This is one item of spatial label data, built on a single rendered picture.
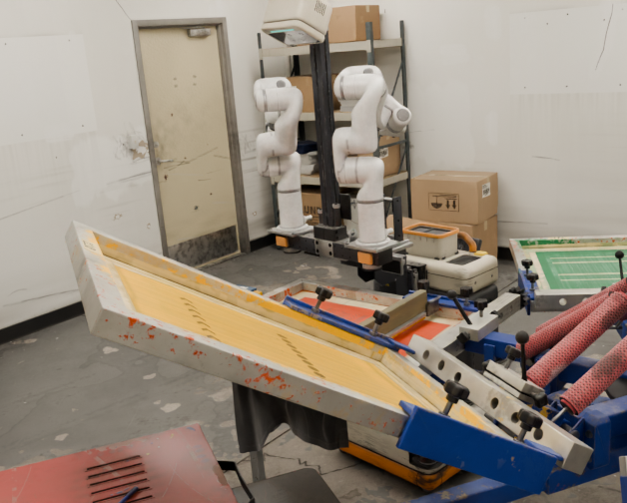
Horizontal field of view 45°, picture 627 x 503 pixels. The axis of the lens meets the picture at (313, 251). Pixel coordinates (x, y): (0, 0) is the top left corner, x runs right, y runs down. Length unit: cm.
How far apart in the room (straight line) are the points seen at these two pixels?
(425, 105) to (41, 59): 305
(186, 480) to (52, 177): 448
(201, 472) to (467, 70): 519
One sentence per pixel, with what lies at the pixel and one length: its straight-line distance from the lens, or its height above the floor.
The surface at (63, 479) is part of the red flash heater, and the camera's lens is 153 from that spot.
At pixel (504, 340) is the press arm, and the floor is 104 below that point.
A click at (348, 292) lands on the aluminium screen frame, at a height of 98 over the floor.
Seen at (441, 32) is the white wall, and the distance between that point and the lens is 641.
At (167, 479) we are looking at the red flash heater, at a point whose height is 110.
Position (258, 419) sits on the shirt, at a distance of 253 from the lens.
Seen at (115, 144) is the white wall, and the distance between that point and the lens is 605.
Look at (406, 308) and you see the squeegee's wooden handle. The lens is 235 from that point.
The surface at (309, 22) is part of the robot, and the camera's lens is 264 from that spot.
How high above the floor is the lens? 185
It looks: 15 degrees down
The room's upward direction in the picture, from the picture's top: 5 degrees counter-clockwise
